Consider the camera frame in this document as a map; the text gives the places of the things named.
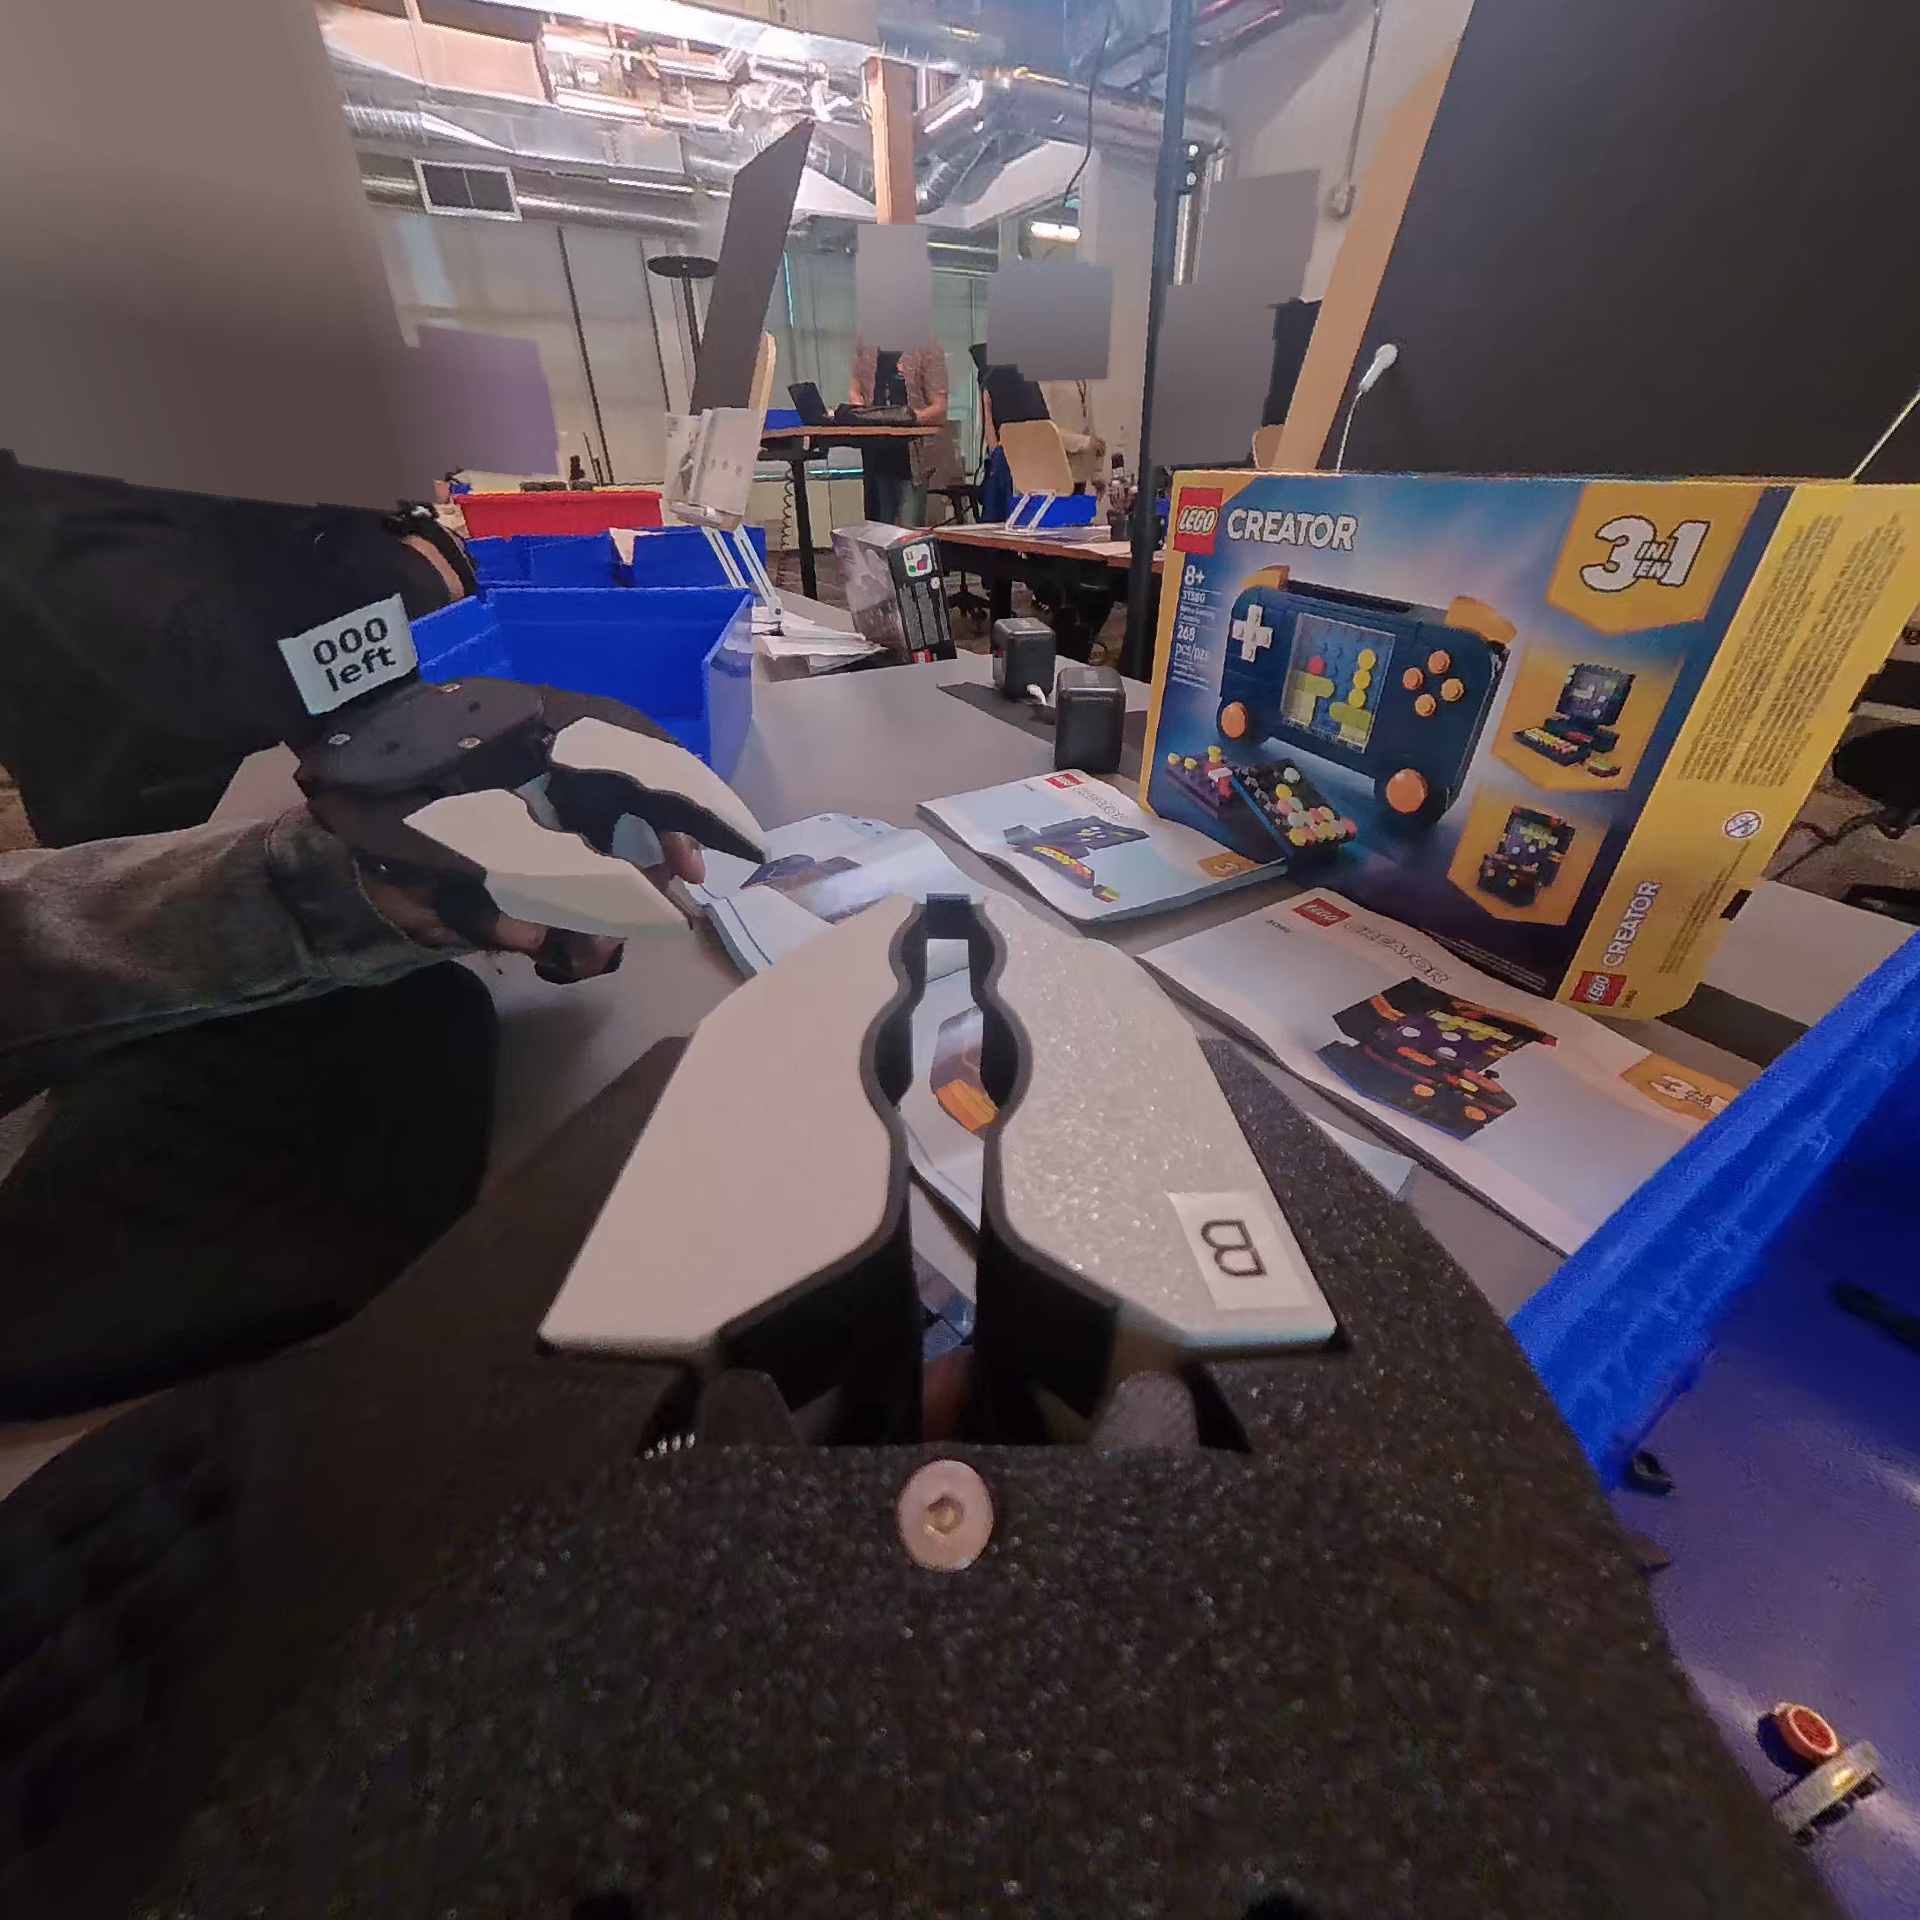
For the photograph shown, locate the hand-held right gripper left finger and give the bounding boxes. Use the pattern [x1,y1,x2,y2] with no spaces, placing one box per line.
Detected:
[536,893,935,1366]

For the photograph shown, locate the person's left hand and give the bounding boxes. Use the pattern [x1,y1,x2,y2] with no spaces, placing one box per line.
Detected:
[304,803,628,988]

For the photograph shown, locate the wooden table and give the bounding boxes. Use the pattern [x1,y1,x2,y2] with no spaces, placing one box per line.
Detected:
[929,516,1164,633]

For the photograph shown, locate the large blue plastic bin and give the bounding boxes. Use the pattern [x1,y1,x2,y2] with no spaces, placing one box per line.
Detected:
[1503,928,1920,1920]

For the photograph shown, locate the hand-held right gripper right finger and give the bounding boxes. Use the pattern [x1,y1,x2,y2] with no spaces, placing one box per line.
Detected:
[932,893,1339,1365]

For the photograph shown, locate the black bumpy cushion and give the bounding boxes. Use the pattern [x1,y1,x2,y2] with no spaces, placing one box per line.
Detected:
[0,959,505,1423]

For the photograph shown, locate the black flag board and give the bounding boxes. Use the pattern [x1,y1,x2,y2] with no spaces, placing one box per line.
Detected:
[688,116,819,419]

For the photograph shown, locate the standing desk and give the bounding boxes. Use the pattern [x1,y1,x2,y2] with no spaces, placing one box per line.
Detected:
[757,420,961,600]

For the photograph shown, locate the yellow blue brick set box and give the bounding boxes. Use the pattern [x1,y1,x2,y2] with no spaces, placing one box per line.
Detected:
[1136,468,1920,1024]

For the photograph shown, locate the small dark cardboard box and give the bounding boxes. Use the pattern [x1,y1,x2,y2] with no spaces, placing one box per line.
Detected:
[830,520,959,665]

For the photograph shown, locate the white wire stand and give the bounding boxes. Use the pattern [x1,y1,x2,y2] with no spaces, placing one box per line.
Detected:
[661,404,789,619]

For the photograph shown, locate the white papers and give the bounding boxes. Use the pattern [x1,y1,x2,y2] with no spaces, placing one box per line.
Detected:
[749,592,886,662]

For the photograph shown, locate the person's left forearm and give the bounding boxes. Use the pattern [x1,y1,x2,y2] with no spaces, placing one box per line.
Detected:
[0,806,368,1115]

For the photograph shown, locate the arcade cover instruction booklet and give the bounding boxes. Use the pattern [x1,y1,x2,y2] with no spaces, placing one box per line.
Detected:
[1136,889,1748,1259]

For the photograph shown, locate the white microphone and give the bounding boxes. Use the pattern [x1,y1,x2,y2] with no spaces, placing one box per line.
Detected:
[1332,343,1400,471]

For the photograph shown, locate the wooden board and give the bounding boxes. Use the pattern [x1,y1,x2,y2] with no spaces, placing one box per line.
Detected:
[1265,30,1469,473]

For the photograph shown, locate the small blue plastic bin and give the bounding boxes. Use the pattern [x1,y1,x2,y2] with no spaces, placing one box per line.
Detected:
[463,526,771,593]

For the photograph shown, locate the red plastic bin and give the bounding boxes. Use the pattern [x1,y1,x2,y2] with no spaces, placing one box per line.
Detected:
[455,487,664,541]

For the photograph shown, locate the large black wall panel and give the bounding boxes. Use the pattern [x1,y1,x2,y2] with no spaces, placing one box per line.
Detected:
[1319,0,1920,485]

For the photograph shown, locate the blue plastic bin with divider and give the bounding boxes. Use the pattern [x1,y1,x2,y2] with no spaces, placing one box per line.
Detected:
[409,583,757,784]

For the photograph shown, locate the grey brick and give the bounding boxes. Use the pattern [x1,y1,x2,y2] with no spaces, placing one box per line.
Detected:
[1775,1740,1887,1840]

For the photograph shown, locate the black floor lamp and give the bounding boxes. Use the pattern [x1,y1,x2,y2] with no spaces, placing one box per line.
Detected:
[644,252,720,414]

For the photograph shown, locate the black pole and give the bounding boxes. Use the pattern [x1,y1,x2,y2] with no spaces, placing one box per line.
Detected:
[1126,0,1205,600]

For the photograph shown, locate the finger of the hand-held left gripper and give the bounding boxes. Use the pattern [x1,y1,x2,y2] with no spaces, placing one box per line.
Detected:
[543,712,771,872]
[399,784,695,941]

